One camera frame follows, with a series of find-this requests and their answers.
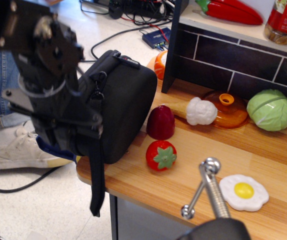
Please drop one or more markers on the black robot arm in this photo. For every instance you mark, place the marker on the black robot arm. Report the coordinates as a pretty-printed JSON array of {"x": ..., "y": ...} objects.
[{"x": 47, "y": 56}]

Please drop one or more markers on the dark red toy onion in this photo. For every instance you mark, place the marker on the dark red toy onion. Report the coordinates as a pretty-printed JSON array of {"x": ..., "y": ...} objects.
[{"x": 161, "y": 123}]

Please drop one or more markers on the red toy chili pepper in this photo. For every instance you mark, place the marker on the red toy chili pepper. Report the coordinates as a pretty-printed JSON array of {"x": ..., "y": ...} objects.
[{"x": 230, "y": 10}]

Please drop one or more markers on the white sneaker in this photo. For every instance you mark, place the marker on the white sneaker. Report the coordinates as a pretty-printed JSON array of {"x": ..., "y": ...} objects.
[{"x": 19, "y": 149}]

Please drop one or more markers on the blue jeans leg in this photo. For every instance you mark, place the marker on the blue jeans leg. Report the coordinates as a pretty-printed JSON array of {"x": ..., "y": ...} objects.
[{"x": 9, "y": 76}]

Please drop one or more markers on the toy fried egg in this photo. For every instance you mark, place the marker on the toy fried egg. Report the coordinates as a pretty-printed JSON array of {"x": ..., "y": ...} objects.
[{"x": 243, "y": 193}]

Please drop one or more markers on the red labelled jar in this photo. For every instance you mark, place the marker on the red labelled jar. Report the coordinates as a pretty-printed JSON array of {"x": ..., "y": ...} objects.
[{"x": 276, "y": 25}]

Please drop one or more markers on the orange toy fruit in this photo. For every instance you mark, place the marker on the orange toy fruit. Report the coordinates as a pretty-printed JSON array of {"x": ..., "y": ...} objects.
[{"x": 158, "y": 64}]

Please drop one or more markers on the green toy cabbage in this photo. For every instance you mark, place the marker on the green toy cabbage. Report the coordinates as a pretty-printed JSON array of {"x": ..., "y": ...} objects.
[{"x": 268, "y": 110}]

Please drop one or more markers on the red toy strawberry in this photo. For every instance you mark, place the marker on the red toy strawberry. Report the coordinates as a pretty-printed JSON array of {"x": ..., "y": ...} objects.
[{"x": 161, "y": 155}]

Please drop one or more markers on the toy ice cream cone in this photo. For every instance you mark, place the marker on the toy ice cream cone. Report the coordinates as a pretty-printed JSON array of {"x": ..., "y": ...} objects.
[{"x": 195, "y": 111}]

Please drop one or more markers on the dark tiled shelf unit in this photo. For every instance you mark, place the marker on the dark tiled shelf unit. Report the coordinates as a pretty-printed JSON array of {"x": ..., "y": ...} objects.
[{"x": 222, "y": 55}]

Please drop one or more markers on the metal clamp screw handle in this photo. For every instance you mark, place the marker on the metal clamp screw handle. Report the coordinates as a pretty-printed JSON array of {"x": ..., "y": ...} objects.
[{"x": 208, "y": 170}]

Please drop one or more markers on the blue object behind bag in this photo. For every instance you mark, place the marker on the blue object behind bag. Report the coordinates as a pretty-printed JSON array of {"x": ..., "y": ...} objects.
[{"x": 56, "y": 151}]

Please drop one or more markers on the black zipper bag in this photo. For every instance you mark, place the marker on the black zipper bag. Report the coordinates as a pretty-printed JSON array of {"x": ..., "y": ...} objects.
[{"x": 122, "y": 91}]

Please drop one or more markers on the black clamp base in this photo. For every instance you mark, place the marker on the black clamp base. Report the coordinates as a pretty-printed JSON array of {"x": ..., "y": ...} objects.
[{"x": 218, "y": 229}]

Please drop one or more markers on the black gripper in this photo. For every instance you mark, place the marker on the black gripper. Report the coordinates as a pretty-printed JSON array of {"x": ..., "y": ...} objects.
[{"x": 67, "y": 117}]

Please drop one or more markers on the blue network switch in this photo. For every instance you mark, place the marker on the blue network switch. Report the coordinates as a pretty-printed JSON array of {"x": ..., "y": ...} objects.
[{"x": 157, "y": 38}]

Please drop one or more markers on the orange transparent pot lid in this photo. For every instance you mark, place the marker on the orange transparent pot lid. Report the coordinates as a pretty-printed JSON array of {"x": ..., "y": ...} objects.
[{"x": 231, "y": 110}]

